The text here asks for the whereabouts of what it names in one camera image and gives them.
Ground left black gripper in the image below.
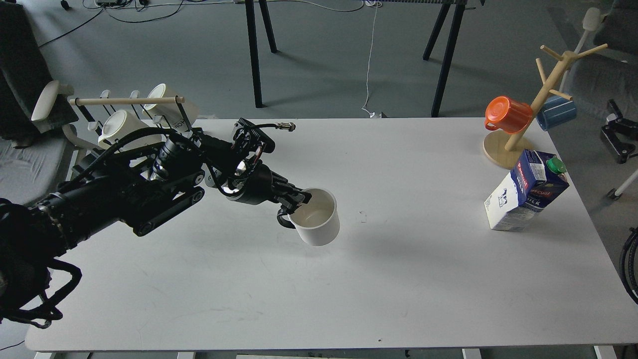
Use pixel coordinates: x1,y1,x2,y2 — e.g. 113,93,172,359
220,162,312,216

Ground white mug with black handle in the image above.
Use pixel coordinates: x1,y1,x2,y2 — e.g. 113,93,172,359
277,187,340,247

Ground blue and white milk carton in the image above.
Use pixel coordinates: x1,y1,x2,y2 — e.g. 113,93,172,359
484,149,570,231

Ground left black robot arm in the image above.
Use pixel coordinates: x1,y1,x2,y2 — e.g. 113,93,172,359
0,119,312,329

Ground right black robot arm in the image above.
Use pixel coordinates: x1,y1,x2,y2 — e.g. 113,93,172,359
600,99,638,164

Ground rear white mug on rack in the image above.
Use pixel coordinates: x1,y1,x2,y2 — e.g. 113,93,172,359
143,83,200,133

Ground white mug on rack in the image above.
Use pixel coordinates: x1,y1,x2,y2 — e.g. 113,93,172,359
143,83,200,133
98,110,162,151

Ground front white mug on rack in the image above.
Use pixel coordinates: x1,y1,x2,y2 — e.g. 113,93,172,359
98,110,162,151

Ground wooden mug tree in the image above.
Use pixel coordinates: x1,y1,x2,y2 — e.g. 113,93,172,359
482,43,608,170

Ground orange mug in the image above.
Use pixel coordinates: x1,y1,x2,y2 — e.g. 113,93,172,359
484,96,533,135

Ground black trestle table legs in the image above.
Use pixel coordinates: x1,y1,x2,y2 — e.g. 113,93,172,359
257,0,488,118

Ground blue mug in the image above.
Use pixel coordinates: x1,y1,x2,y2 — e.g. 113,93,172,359
536,95,577,132

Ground white cable on floor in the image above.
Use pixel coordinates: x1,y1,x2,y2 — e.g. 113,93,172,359
259,0,383,119

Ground black wire mug rack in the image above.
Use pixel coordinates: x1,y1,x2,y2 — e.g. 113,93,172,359
69,95,198,142

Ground black cable on floor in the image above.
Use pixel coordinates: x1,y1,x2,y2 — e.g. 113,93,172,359
37,0,200,48

